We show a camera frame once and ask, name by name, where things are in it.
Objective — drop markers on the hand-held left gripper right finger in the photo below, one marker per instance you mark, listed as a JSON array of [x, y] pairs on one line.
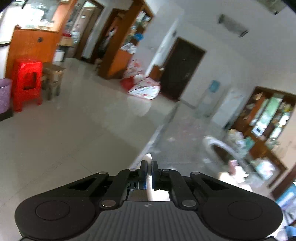
[[155, 178]]

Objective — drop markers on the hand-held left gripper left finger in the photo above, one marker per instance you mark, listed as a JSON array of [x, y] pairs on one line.
[[143, 178]]

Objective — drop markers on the red patterned bags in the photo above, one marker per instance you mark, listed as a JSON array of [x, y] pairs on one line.
[[143, 89]]

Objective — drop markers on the water dispenser blue bottle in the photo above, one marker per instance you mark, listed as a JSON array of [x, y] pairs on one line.
[[207, 104]]

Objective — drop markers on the white refrigerator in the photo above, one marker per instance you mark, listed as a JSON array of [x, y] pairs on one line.
[[227, 109]]

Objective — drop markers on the dark wooden door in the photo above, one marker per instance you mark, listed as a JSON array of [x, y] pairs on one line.
[[182, 69]]

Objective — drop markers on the wooden shelf cabinet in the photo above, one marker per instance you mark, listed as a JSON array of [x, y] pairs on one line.
[[120, 62]]

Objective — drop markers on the wooden display cabinet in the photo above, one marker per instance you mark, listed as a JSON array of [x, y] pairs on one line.
[[266, 115]]

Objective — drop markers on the small wooden stool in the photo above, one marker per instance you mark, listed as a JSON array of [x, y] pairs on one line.
[[54, 70]]

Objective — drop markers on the white bin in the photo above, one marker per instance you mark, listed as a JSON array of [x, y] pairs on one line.
[[59, 55]]

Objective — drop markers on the cardboard box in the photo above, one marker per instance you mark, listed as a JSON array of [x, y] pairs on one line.
[[66, 41]]

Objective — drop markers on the purple bin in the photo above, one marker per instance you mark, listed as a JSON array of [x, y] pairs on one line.
[[5, 95]]

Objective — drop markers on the red plastic stool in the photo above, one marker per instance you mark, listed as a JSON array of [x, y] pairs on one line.
[[25, 67]]

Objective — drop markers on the orange wooden counter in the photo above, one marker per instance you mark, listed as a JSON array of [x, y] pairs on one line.
[[30, 44]]

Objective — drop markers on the grey wall panel box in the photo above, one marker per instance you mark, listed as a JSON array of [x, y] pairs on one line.
[[233, 25]]

